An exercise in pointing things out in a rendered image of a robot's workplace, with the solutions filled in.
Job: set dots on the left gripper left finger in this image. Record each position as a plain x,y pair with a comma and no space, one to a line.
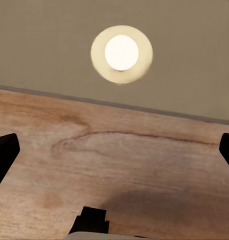
9,150

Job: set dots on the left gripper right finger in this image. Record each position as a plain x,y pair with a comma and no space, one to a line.
224,146

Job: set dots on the coffee table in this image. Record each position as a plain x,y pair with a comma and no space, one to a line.
166,57

